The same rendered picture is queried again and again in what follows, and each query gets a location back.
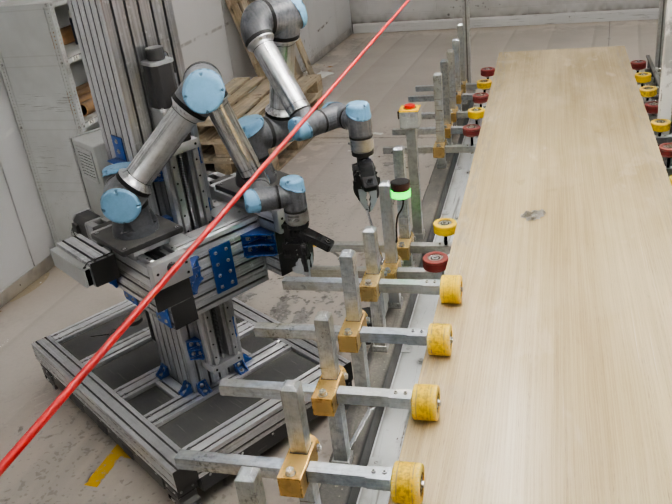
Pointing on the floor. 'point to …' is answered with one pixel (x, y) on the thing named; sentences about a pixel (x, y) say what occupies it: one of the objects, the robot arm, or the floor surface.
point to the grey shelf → (46, 102)
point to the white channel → (666, 69)
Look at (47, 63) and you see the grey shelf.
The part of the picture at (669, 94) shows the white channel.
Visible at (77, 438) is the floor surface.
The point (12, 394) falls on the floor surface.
